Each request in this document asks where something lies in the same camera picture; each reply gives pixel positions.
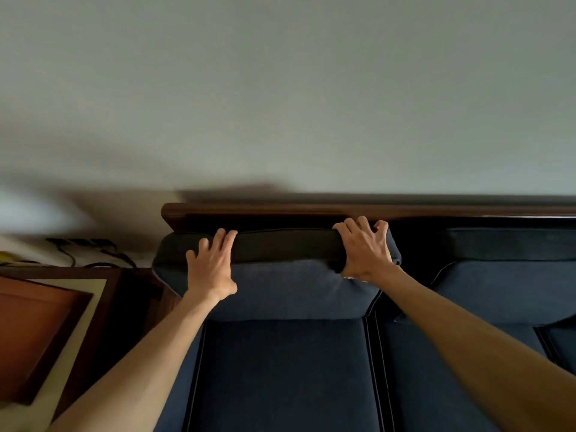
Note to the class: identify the person's left hand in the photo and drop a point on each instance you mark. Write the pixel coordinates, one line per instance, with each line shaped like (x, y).
(211, 274)

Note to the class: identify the person's right hand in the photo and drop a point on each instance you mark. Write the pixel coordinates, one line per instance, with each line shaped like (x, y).
(366, 254)

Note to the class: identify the black square cushion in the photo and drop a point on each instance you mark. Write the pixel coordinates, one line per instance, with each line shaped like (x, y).
(504, 287)
(288, 287)

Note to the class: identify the wooden sofa dark upholstery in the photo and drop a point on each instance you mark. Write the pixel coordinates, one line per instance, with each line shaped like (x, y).
(288, 377)

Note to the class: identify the person's right forearm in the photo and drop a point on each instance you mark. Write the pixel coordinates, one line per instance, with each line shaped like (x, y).
(477, 350)

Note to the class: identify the person's left forearm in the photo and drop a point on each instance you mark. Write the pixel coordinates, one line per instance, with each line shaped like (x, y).
(135, 368)

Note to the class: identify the wooden side table brass panel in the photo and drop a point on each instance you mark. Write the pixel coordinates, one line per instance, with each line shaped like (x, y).
(112, 310)

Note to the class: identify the dark wooden lamp box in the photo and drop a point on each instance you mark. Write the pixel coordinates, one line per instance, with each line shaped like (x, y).
(31, 337)

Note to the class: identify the black wall outlet panel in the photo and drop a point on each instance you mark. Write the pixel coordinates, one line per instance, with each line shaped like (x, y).
(81, 242)

